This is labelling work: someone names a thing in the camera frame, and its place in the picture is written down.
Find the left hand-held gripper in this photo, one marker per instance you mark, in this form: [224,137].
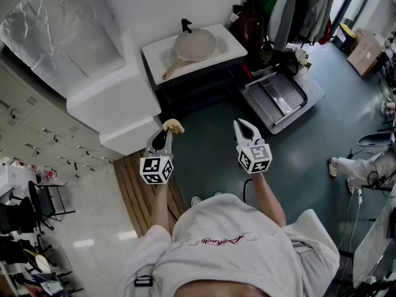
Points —
[156,170]

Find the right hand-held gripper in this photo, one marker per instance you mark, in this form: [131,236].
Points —
[255,158]

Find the yellow sponge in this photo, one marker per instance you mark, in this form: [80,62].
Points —
[174,125]

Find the person's left forearm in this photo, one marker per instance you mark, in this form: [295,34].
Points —
[162,206]

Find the person's right forearm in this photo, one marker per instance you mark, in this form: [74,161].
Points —
[267,196]

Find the metal step platform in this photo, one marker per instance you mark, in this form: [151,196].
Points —
[278,97]

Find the wooden slat board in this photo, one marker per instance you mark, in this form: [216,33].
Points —
[139,190]

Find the white stepped platform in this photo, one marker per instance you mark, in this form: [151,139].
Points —
[114,104]

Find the person's left shoe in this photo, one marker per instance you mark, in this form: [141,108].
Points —
[196,201]

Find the dark sink cabinet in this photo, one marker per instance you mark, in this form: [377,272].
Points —
[198,85]

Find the black bag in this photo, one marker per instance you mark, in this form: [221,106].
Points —
[275,62]

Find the white sink basin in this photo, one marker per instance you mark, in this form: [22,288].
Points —
[231,46]

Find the white plush item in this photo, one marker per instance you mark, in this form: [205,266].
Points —
[302,57]

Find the white bear bag charm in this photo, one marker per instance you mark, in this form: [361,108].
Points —
[234,16]

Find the black faucet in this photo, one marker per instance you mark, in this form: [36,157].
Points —
[186,25]

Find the beige locker cabinet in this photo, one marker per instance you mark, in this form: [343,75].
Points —
[37,125]

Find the person in white coat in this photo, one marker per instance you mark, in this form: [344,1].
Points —
[232,258]

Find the black chair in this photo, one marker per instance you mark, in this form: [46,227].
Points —
[46,203]

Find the grey oval chair shell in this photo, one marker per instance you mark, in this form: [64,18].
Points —
[374,142]

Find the row of hanging clothes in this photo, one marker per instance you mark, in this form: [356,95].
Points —
[287,11]

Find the black bin with yellow lid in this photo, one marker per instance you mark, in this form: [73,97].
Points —
[346,36]

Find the cardboard box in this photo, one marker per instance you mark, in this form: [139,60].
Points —
[365,51]

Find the silver foil sheet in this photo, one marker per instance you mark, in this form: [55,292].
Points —
[62,32]

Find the white desk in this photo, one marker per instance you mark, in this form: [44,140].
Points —
[374,249]

